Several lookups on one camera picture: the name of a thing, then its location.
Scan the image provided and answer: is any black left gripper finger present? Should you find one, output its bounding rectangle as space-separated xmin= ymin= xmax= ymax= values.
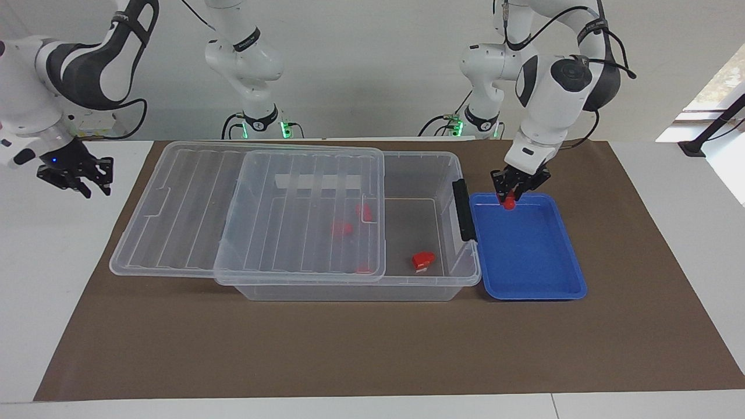
xmin=515 ymin=169 xmax=552 ymax=201
xmin=491 ymin=170 xmax=513 ymax=204

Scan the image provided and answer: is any black angled stand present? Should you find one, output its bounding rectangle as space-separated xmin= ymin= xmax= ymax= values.
xmin=678 ymin=93 xmax=745 ymax=158

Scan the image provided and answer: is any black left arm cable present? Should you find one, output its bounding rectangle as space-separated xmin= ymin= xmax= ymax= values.
xmin=501 ymin=0 xmax=636 ymax=149

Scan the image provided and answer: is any black box latch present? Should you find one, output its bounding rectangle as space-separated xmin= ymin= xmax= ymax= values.
xmin=453 ymin=179 xmax=478 ymax=242

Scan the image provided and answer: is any blue plastic tray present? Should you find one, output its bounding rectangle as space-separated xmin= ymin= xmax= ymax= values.
xmin=469 ymin=193 xmax=587 ymax=301

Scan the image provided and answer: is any window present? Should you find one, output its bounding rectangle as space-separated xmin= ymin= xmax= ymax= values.
xmin=684 ymin=44 xmax=745 ymax=111

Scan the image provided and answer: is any white strip label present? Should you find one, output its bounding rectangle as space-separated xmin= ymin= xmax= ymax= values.
xmin=276 ymin=173 xmax=361 ymax=191

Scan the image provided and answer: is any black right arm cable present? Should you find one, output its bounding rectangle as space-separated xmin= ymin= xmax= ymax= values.
xmin=73 ymin=98 xmax=148 ymax=141

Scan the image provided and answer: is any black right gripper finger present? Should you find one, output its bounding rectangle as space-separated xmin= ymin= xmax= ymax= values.
xmin=36 ymin=169 xmax=93 ymax=199
xmin=87 ymin=157 xmax=114 ymax=196

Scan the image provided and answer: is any brown table mat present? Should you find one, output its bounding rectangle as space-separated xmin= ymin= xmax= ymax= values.
xmin=34 ymin=139 xmax=745 ymax=402

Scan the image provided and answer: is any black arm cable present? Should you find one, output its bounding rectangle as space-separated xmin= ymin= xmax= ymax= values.
xmin=501 ymin=0 xmax=636 ymax=149
xmin=73 ymin=98 xmax=148 ymax=141

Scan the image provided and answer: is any clear ribbed box lid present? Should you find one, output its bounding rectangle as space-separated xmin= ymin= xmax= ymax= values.
xmin=109 ymin=141 xmax=386 ymax=285

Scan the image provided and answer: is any clear plastic storage box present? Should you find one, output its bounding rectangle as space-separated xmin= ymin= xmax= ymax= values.
xmin=214 ymin=150 xmax=483 ymax=302

